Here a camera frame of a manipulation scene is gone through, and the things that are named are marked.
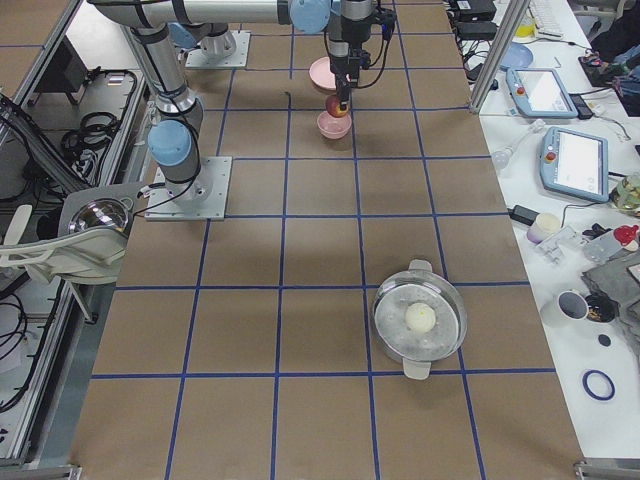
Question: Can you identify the pink bowl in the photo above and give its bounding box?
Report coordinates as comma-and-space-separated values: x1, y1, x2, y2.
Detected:
316, 111, 352, 140

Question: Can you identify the pink plate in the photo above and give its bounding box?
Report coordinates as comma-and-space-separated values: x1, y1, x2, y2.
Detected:
308, 56, 336, 93

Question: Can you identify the red apple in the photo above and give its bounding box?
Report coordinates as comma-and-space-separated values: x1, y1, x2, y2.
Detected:
325, 95, 343, 118

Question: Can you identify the white light bulb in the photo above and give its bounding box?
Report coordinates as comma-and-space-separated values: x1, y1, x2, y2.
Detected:
491, 145, 518, 172

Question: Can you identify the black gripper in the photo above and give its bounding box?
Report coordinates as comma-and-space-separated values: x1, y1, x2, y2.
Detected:
327, 39, 371, 117

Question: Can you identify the white steamed bun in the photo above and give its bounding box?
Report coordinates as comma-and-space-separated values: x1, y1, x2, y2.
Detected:
404, 302, 436, 333

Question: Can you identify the aluminium frame post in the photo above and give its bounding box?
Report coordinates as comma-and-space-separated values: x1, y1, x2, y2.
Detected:
469, 0, 530, 114

